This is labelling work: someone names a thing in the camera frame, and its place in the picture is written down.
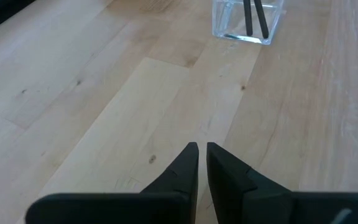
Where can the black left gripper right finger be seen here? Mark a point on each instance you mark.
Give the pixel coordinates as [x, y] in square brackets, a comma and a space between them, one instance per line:
[259, 208]

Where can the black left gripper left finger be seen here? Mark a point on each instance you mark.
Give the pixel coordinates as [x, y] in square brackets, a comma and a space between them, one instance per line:
[166, 205]

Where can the clear acrylic container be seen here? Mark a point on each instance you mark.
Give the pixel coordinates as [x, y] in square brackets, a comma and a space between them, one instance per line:
[232, 18]

